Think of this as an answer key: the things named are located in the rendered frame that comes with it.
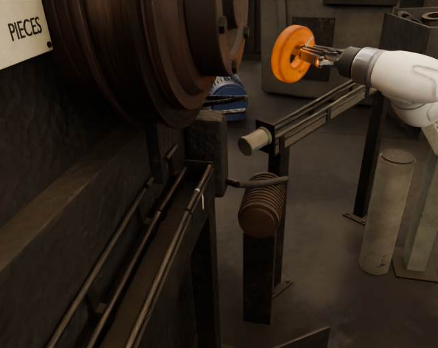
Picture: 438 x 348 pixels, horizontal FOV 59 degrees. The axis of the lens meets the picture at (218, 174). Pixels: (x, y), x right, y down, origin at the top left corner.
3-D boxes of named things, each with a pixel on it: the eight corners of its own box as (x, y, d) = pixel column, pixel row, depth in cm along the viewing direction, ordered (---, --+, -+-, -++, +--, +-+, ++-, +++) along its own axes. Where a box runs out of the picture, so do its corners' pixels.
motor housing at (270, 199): (236, 326, 140) (235, 203, 113) (247, 282, 158) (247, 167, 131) (273, 333, 137) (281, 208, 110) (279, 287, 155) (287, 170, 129)
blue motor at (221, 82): (210, 129, 295) (207, 84, 277) (203, 103, 344) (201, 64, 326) (250, 126, 297) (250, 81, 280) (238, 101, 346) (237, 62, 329)
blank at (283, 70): (281, 90, 117) (290, 93, 115) (263, 55, 105) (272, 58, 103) (311, 51, 119) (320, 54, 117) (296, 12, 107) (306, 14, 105)
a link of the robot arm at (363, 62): (385, 83, 99) (363, 78, 103) (394, 47, 94) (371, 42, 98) (366, 92, 94) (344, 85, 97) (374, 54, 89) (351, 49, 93)
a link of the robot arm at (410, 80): (363, 80, 90) (377, 103, 100) (431, 98, 80) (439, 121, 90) (386, 38, 89) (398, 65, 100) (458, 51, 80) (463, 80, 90)
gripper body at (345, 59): (347, 83, 97) (316, 74, 103) (365, 75, 102) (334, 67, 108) (352, 52, 93) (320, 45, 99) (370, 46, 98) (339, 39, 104)
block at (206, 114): (187, 196, 112) (181, 118, 100) (194, 181, 119) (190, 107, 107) (223, 199, 110) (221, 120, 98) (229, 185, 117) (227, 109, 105)
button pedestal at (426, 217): (396, 282, 156) (434, 141, 125) (387, 243, 176) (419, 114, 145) (440, 288, 152) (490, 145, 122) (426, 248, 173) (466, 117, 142)
